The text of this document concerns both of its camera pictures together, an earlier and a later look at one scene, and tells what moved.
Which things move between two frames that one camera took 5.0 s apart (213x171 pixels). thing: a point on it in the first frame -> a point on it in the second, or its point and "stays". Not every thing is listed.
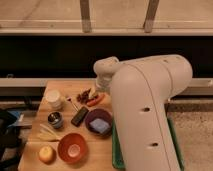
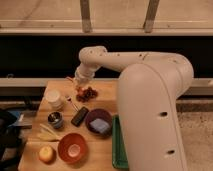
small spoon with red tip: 70,100 stays
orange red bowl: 72,148 stays
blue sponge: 100,125 stays
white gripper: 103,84 -> 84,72
